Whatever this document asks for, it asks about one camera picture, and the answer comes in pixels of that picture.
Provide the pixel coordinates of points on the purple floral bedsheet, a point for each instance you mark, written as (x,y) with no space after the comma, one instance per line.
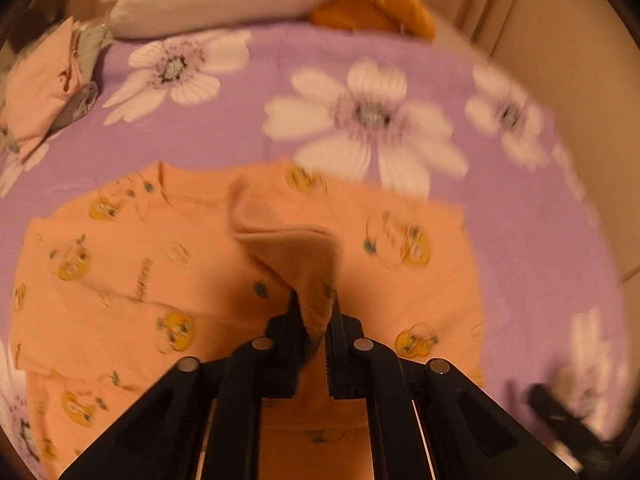
(280,90)

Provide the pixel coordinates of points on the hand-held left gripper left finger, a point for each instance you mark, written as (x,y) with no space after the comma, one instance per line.
(284,342)

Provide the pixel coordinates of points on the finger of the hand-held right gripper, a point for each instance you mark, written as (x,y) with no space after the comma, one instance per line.
(565,417)

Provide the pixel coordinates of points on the folded pink clothes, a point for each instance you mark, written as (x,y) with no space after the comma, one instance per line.
(42,85)

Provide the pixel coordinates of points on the orange cartoon print garment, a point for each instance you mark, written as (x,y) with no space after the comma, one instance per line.
(150,260)

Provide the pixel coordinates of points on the folded grey cloth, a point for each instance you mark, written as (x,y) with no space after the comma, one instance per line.
(90,50)

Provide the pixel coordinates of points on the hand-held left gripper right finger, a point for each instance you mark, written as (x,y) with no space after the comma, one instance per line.
(345,345)

